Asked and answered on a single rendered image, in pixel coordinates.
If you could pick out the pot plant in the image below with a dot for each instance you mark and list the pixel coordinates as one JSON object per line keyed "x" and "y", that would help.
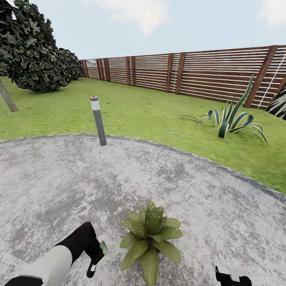
{"x": 148, "y": 232}

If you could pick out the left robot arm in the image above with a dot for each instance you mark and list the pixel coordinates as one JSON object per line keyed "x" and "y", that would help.
{"x": 50, "y": 269}

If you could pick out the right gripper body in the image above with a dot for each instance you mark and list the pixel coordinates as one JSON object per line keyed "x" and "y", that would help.
{"x": 226, "y": 281}

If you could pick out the insectifuge atomizer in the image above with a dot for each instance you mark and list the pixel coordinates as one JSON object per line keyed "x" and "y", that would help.
{"x": 91, "y": 270}

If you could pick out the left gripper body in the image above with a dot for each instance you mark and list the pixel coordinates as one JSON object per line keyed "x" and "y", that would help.
{"x": 96, "y": 253}

